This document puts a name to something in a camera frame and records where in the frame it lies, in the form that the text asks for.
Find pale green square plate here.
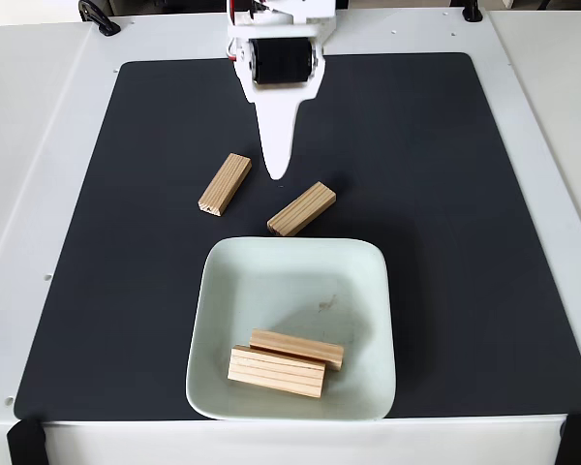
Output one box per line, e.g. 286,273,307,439
185,235,398,421

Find black table mat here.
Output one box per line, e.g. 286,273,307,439
13,51,581,421

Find grooved wooden block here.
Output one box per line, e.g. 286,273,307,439
266,181,337,237
198,152,253,218
249,328,346,372
227,344,327,400

